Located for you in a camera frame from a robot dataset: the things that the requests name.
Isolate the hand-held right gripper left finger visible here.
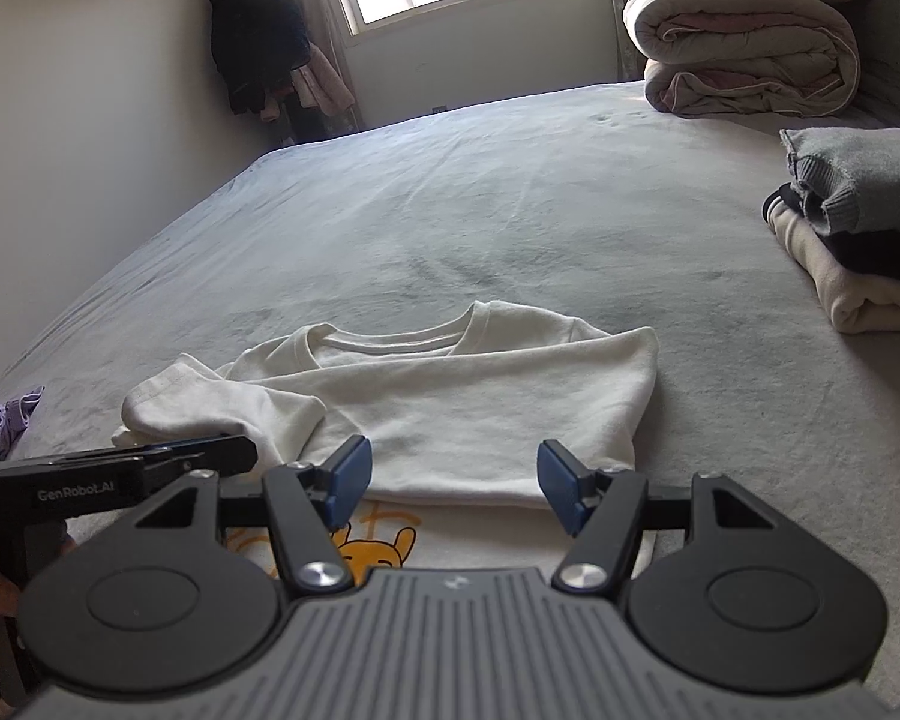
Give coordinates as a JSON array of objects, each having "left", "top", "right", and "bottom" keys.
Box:
[{"left": 131, "top": 435, "right": 374, "bottom": 595}]

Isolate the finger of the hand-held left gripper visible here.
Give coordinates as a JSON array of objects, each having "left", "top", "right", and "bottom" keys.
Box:
[{"left": 139, "top": 435, "right": 259, "bottom": 478}]

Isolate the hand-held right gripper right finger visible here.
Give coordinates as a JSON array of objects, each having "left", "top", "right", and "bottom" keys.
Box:
[{"left": 536, "top": 439, "right": 787, "bottom": 595}]

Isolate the white t-shirt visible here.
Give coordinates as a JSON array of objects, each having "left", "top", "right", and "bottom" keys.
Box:
[{"left": 111, "top": 300, "right": 661, "bottom": 593}]

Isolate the purple garment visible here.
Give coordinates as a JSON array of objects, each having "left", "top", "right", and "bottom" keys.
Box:
[{"left": 0, "top": 386, "right": 46, "bottom": 458}]

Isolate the folded beige garment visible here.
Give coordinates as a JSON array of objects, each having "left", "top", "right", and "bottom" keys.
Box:
[{"left": 766, "top": 202, "right": 900, "bottom": 335}]

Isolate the hanging pink garment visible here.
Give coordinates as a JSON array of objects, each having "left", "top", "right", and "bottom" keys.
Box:
[{"left": 262, "top": 41, "right": 355, "bottom": 125}]

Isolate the folded black garment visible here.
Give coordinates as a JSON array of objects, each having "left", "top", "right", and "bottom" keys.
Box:
[{"left": 763, "top": 184, "right": 900, "bottom": 278}]

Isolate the hanging dark coat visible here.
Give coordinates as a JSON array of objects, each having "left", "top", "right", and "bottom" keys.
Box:
[{"left": 208, "top": 0, "right": 316, "bottom": 117}]

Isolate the folded grey sweater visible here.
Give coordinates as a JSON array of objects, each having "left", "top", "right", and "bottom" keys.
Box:
[{"left": 780, "top": 126, "right": 900, "bottom": 237}]

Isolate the folded pink beige duvet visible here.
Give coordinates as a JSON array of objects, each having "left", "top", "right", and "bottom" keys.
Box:
[{"left": 622, "top": 0, "right": 863, "bottom": 119}]

